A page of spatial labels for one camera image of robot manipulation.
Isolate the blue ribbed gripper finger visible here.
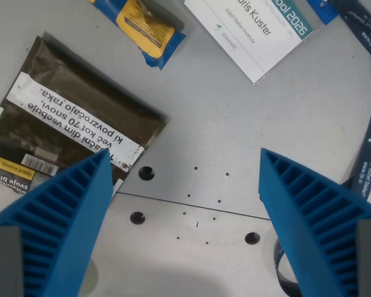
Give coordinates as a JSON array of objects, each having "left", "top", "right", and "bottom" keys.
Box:
[
  {"left": 258, "top": 147, "right": 371, "bottom": 297},
  {"left": 0, "top": 150, "right": 114, "bottom": 297}
]

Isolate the blue bag with yellow label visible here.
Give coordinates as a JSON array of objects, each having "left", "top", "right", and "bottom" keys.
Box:
[{"left": 88, "top": 0, "right": 187, "bottom": 71}]

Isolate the brown tobacco pouch, white warning label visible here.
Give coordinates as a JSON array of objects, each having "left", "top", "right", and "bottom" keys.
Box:
[{"left": 0, "top": 30, "right": 171, "bottom": 217}]

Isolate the white name badge card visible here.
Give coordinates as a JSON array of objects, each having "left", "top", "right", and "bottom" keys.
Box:
[{"left": 184, "top": 0, "right": 315, "bottom": 84}]

